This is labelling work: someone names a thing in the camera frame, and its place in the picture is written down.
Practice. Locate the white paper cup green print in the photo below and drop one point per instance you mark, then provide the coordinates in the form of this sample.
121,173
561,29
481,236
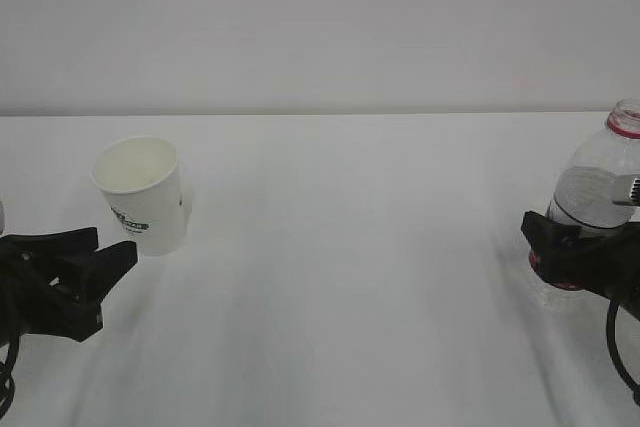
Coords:
140,181

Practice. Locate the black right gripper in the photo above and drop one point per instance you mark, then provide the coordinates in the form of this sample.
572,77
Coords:
555,257

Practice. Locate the clear water bottle red label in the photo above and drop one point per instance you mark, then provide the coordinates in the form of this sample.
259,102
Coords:
582,195

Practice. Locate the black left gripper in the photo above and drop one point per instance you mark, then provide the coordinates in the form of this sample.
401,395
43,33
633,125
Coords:
31,305

